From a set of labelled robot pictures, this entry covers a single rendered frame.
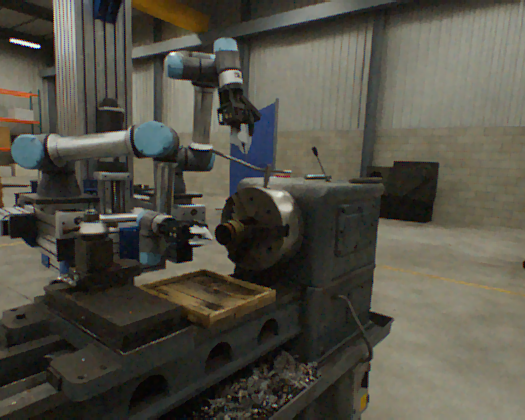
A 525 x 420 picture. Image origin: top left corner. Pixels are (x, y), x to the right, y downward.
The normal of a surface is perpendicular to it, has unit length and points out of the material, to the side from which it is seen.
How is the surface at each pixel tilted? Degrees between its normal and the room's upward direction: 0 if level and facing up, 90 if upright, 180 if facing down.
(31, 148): 91
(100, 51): 90
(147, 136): 89
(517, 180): 90
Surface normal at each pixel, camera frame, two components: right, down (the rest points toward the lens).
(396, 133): -0.60, 0.10
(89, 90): 0.70, 0.14
